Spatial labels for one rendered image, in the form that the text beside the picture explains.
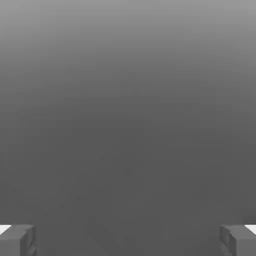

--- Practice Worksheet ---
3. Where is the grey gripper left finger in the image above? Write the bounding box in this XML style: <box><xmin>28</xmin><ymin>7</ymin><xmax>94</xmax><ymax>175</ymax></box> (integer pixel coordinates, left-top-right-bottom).
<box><xmin>0</xmin><ymin>224</ymin><xmax>38</xmax><ymax>256</ymax></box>

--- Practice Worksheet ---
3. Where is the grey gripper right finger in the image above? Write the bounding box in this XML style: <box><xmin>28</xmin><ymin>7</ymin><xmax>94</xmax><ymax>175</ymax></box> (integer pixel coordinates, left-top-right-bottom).
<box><xmin>219</xmin><ymin>224</ymin><xmax>256</xmax><ymax>256</ymax></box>

